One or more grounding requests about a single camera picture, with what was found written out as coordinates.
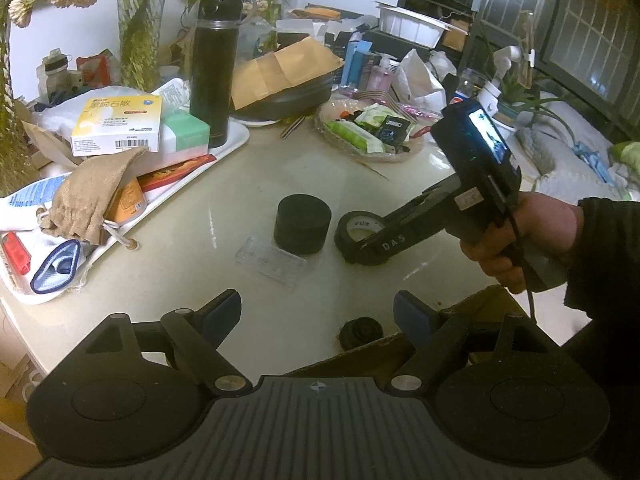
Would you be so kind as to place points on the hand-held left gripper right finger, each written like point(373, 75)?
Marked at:
point(412, 317)

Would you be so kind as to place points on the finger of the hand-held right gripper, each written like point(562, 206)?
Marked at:
point(415, 205)

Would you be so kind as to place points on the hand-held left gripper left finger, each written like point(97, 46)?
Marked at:
point(222, 314)

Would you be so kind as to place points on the black ribbed round object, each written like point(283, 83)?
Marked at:
point(359, 332)

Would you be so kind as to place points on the cardboard box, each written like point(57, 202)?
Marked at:
point(480, 305)

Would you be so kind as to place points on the clear plastic case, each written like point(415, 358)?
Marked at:
point(270, 262)

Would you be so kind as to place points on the black tape roll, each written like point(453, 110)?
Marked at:
point(350, 252)

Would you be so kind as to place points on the black cylinder box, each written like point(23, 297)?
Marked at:
point(302, 222)

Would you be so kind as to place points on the person's right forearm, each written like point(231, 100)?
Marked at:
point(610, 260)

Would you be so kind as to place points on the person's right hand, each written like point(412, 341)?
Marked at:
point(550, 225)

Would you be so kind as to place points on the white gimbal tripod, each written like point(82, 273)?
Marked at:
point(492, 90)

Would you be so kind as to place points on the soda bottle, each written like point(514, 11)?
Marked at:
point(470, 87)

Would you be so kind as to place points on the glass dish of snacks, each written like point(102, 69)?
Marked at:
point(370, 130)

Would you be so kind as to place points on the grey blanket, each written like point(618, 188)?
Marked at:
point(565, 160)

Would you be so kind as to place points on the green potted plant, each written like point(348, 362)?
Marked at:
point(545, 105)

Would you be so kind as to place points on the white plastic bag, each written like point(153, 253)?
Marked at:
point(417, 80)

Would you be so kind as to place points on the pink bottle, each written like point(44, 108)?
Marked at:
point(381, 75)

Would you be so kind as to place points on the chopsticks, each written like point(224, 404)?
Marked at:
point(292, 127)

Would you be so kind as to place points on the orange packet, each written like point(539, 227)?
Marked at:
point(131, 200)

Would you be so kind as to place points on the red packet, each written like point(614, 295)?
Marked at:
point(175, 172)

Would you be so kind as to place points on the green cloth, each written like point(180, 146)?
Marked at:
point(627, 152)

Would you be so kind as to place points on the blue box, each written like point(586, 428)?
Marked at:
point(357, 62)

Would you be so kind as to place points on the black zip case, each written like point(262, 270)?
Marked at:
point(295, 100)

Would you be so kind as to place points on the white plastic bowl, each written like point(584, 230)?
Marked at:
point(410, 22)

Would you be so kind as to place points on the white tray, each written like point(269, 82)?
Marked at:
point(227, 137)

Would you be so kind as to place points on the green white tissue box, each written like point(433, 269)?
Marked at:
point(187, 137)

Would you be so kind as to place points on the brown paper envelope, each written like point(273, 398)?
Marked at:
point(285, 72)

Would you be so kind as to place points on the red plastic case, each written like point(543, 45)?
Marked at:
point(15, 252)

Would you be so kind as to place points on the white medicine box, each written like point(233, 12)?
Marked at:
point(117, 122)

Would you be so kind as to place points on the white blue package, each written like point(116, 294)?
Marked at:
point(30, 197)

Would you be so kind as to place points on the black thermos bottle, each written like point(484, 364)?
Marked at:
point(215, 75)

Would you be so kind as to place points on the white sport bottle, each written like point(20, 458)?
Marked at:
point(60, 77)

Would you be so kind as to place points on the glass vase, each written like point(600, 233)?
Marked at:
point(142, 30)

